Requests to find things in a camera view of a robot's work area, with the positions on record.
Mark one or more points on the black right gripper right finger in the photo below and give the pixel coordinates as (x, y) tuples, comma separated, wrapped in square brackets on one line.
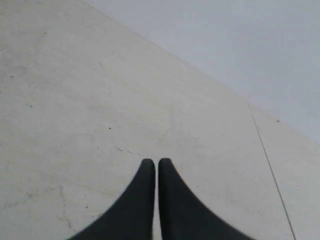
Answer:
[(183, 216)]

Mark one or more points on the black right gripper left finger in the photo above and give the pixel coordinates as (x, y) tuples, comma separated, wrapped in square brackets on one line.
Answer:
[(131, 216)]

